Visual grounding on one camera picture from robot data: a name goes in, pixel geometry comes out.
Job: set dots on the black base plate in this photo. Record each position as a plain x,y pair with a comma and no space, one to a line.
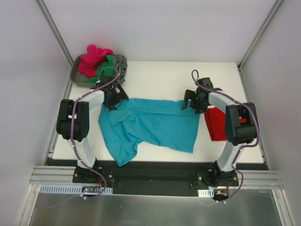
148,178

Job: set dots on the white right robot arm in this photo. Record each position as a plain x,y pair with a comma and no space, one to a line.
241,127

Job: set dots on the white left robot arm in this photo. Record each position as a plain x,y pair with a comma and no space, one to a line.
73,121

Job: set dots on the right slotted cable duct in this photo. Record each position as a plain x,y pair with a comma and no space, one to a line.
206,193

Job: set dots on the grey t-shirt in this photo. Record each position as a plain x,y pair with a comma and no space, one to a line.
120,63

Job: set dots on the aluminium frame post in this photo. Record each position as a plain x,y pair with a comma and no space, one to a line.
262,29
54,29

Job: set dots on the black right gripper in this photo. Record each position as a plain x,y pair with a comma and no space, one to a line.
189,100

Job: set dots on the left slotted cable duct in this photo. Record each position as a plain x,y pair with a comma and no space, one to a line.
69,189

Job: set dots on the pink t-shirt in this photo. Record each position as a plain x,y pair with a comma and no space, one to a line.
93,59

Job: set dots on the grey plastic bin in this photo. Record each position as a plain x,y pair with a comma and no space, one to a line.
77,78

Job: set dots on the teal t-shirt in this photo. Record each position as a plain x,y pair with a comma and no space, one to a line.
157,122

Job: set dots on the slotted cable duct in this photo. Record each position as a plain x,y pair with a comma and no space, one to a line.
206,193
69,189

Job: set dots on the left aluminium frame post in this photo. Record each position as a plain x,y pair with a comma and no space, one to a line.
54,29

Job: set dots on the right aluminium frame post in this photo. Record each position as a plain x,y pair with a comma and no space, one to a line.
262,29

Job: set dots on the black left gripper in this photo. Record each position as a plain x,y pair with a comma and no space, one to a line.
118,99

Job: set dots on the green t-shirt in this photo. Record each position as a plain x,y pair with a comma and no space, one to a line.
105,68

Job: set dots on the folded red t-shirt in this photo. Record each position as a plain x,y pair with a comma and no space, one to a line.
215,121

